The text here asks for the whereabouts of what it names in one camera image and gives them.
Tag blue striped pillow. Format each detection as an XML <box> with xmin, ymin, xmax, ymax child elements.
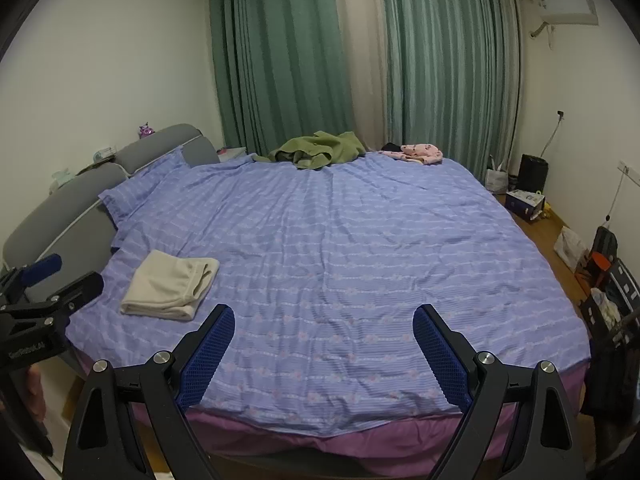
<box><xmin>98</xmin><ymin>145</ymin><xmax>201</xmax><ymax>253</ymax></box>

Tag white plastic bag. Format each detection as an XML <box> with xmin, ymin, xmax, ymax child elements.
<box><xmin>553</xmin><ymin>226</ymin><xmax>588</xmax><ymax>270</ymax></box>

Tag white air conditioner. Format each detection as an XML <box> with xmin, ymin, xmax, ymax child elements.
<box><xmin>537</xmin><ymin>0</ymin><xmax>599</xmax><ymax>27</ymax></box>

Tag white paper bag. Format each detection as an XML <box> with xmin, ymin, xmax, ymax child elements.
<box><xmin>486</xmin><ymin>155</ymin><xmax>511</xmax><ymax>193</ymax></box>

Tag black and white box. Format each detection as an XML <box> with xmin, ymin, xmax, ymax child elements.
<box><xmin>604</xmin><ymin>257</ymin><xmax>640</xmax><ymax>322</ymax></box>

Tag person's left hand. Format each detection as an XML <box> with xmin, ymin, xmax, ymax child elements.
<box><xmin>26</xmin><ymin>364</ymin><xmax>45</xmax><ymax>401</ymax></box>

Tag black cylindrical appliance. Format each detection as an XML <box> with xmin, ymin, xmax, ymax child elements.
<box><xmin>517</xmin><ymin>153</ymin><xmax>549</xmax><ymax>196</ymax></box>

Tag grey padded headboard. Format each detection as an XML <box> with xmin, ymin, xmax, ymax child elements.
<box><xmin>0</xmin><ymin>123</ymin><xmax>221</xmax><ymax>306</ymax></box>

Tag wall socket with cable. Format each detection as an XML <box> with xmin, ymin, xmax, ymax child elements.
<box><xmin>537</xmin><ymin>109</ymin><xmax>567</xmax><ymax>161</ymax></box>

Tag beige sheer curtain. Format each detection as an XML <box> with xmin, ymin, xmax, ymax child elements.
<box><xmin>330</xmin><ymin>0</ymin><xmax>391</xmax><ymax>153</ymax></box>

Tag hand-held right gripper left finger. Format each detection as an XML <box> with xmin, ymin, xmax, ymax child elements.
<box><xmin>61</xmin><ymin>304</ymin><xmax>237</xmax><ymax>480</ymax></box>

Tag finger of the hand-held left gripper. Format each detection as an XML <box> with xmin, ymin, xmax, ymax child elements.
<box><xmin>46</xmin><ymin>271</ymin><xmax>105</xmax><ymax>319</ymax></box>
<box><xmin>0</xmin><ymin>254</ymin><xmax>63</xmax><ymax>306</ymax></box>

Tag olive green garment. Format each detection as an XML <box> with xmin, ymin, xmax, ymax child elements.
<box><xmin>252</xmin><ymin>131</ymin><xmax>368</xmax><ymax>171</ymax></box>

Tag purple bed sheet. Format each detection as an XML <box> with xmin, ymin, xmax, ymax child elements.
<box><xmin>72</xmin><ymin>350</ymin><xmax>588</xmax><ymax>463</ymax></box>

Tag bed with purple cover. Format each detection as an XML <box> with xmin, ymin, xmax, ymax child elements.
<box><xmin>65</xmin><ymin>152</ymin><xmax>591</xmax><ymax>436</ymax></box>

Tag pink garment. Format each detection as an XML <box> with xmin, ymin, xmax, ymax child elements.
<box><xmin>382</xmin><ymin>142</ymin><xmax>445</xmax><ymax>166</ymax></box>

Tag black backpack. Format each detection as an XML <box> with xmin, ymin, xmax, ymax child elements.
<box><xmin>590</xmin><ymin>226</ymin><xmax>619</xmax><ymax>266</ymax></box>

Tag cream towel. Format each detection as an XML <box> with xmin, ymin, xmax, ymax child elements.
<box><xmin>120</xmin><ymin>250</ymin><xmax>221</xmax><ymax>322</ymax></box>

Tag green curtain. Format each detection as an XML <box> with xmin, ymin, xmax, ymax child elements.
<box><xmin>207</xmin><ymin>0</ymin><xmax>358</xmax><ymax>158</ymax></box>
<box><xmin>380</xmin><ymin>0</ymin><xmax>523</xmax><ymax>178</ymax></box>

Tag blue cardboard box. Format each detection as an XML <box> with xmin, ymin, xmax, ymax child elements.
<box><xmin>505</xmin><ymin>189</ymin><xmax>547</xmax><ymax>222</ymax></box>

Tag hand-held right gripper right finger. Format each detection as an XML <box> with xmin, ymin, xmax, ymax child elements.
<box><xmin>412</xmin><ymin>304</ymin><xmax>586</xmax><ymax>480</ymax></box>

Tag orange box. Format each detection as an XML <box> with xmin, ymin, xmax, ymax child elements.
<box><xmin>575</xmin><ymin>252</ymin><xmax>612</xmax><ymax>286</ymax></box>

